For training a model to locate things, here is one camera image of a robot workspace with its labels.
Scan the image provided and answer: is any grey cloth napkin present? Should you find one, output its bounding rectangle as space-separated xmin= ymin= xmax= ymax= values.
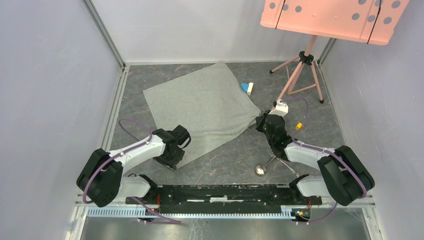
xmin=143 ymin=62 xmax=261 ymax=168

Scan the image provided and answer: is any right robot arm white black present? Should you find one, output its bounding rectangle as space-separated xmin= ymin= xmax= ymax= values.
xmin=255 ymin=111 xmax=376 ymax=206

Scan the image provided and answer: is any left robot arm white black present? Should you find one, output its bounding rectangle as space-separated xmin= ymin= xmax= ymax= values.
xmin=76 ymin=125 xmax=191 ymax=208

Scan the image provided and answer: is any yellow cube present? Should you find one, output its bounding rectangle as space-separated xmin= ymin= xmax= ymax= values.
xmin=295 ymin=122 xmax=303 ymax=130

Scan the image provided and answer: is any silver fork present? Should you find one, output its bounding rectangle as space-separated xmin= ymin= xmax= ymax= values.
xmin=267 ymin=149 xmax=300 ymax=177

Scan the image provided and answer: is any silver spoon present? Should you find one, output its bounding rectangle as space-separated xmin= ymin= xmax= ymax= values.
xmin=254 ymin=156 xmax=276 ymax=177

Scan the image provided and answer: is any blue and white block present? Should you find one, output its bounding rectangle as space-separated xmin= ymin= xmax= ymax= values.
xmin=240 ymin=82 xmax=254 ymax=96

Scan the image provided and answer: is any pink music stand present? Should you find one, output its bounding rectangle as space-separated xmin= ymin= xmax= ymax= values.
xmin=260 ymin=0 xmax=410 ymax=104

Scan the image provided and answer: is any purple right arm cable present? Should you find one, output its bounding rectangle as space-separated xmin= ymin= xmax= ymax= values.
xmin=281 ymin=96 xmax=368 ymax=225

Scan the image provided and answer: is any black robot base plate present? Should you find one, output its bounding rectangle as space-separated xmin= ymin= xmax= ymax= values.
xmin=139 ymin=184 xmax=323 ymax=214

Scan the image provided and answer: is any white slotted cable duct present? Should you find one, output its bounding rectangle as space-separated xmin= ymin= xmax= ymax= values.
xmin=87 ymin=207 xmax=296 ymax=220

